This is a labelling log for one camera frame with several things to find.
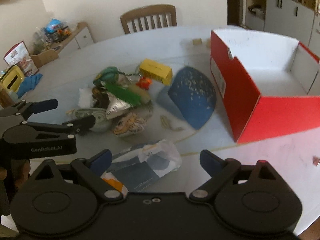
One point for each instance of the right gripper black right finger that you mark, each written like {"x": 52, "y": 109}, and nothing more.
{"x": 221, "y": 172}

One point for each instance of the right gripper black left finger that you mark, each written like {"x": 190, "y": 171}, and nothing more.
{"x": 88, "y": 172}

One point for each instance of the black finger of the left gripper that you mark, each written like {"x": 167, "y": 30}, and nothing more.
{"x": 26, "y": 109}
{"x": 72, "y": 126}

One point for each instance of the silver foil snack bag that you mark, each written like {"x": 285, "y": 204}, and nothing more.
{"x": 117, "y": 99}

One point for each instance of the green embroidered pouch with tassel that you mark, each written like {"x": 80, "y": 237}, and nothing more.
{"x": 117, "y": 83}

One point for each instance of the red toy horse keychain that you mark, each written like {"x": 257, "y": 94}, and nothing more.
{"x": 144, "y": 83}

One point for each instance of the yellow rectangular box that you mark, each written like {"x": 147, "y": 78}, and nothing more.
{"x": 156, "y": 71}

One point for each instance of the blue cloth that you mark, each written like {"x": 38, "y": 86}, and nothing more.
{"x": 28, "y": 84}

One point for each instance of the yellow tissue box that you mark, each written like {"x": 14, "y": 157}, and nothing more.
{"x": 12, "y": 78}

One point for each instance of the clear plastic bag with card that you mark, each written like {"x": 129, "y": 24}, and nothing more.
{"x": 138, "y": 167}

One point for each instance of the red white gift bag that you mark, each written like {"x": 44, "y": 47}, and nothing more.
{"x": 19, "y": 55}

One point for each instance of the tiger pattern round pouch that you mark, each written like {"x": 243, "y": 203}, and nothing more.
{"x": 129, "y": 124}

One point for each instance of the blue speckled cap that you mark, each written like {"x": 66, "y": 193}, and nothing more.
{"x": 191, "y": 97}

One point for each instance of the low white drawer cabinet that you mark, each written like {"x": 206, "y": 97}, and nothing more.
{"x": 79, "y": 39}

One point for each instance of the small beige blocks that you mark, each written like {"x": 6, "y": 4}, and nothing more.
{"x": 199, "y": 42}

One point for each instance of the wooden slat-back chair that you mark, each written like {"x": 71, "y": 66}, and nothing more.
{"x": 148, "y": 18}

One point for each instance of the white cabinet wall unit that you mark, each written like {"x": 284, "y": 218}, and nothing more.
{"x": 294, "y": 18}

